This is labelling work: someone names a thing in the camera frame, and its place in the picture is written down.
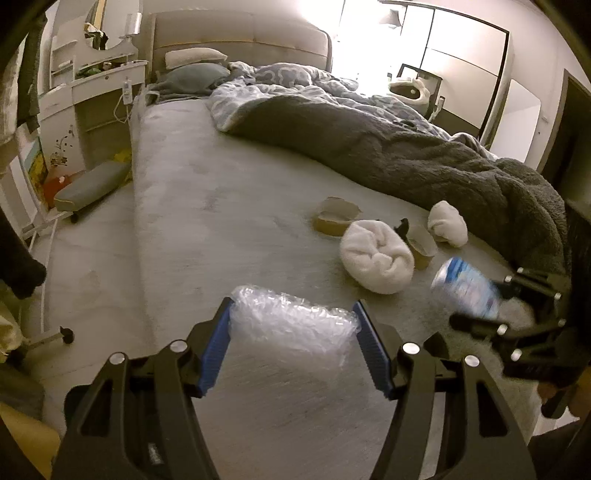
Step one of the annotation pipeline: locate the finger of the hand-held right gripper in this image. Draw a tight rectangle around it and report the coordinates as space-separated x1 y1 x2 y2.
450 314 566 365
501 267 573 305

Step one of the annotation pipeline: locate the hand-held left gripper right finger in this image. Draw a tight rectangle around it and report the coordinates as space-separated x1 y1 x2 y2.
351 299 539 480

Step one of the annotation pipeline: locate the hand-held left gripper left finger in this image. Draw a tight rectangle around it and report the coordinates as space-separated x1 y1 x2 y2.
51 296 236 480

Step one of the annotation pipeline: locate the plastic bottle with blue label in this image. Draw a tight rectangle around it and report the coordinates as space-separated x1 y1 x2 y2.
431 257 509 320

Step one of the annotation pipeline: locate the clear bubble wrap sheet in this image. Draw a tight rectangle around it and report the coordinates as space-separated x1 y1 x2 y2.
229 285 362 384

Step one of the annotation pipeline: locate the large white sock ball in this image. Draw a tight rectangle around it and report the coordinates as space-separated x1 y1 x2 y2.
339 219 415 295

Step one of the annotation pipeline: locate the person's right hand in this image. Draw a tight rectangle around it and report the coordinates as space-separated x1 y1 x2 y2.
537 382 591 418

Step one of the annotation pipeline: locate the small white rolled sock ball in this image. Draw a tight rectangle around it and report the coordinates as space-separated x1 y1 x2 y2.
427 200 468 246

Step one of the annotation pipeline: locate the brown cardboard tape roll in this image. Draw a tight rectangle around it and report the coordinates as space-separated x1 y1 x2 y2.
314 197 363 237

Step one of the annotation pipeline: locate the grey bed mattress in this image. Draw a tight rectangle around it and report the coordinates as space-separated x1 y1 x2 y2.
128 95 568 480

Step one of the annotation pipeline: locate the dark brown door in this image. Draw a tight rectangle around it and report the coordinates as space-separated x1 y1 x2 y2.
538 69 591 185

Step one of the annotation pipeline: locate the white clothes rack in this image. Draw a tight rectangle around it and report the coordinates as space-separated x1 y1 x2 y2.
18 210 75 344

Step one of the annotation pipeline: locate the grey fluffy blanket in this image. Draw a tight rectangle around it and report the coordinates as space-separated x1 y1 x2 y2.
226 96 571 278

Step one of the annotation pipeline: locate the cream garment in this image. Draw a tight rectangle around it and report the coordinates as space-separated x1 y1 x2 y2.
0 281 61 480

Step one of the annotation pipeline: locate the grey padded stool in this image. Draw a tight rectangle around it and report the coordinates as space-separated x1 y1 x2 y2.
53 161 132 224

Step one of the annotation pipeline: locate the black fluffy garment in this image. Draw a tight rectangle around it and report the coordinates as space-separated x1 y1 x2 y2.
0 208 47 298

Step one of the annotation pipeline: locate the black chair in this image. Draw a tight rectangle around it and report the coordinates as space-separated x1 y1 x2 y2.
397 64 444 116

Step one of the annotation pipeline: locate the white plush pet bed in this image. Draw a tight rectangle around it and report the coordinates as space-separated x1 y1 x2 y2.
388 76 432 112

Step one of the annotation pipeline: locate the orange box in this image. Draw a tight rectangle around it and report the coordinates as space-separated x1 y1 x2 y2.
44 172 77 199

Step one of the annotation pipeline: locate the colourful picture canvas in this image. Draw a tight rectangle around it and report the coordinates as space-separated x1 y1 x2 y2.
18 134 49 204

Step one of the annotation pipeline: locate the white vanity desk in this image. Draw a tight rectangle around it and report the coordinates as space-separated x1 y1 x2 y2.
39 34 148 185

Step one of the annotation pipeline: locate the grey pillow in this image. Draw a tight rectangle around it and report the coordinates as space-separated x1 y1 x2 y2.
150 63 232 97

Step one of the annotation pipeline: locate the patterned blue-grey duvet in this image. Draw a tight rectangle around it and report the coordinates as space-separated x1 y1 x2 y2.
205 61 451 139

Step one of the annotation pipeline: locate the white pillow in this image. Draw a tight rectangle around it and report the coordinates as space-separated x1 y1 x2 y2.
165 47 228 71

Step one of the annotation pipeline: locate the beige upholstered headboard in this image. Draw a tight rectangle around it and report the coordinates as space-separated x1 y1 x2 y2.
147 10 334 84

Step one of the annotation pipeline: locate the dark green vest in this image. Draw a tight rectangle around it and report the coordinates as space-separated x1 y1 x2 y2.
16 14 47 132

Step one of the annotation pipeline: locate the round vanity mirror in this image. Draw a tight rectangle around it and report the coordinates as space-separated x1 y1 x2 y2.
85 0 139 51

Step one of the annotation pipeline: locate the white wardrobe with dark frame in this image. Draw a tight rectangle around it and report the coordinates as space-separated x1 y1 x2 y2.
332 0 511 139

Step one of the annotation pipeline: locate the white charger cable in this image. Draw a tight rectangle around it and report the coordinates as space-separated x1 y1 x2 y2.
113 78 134 124

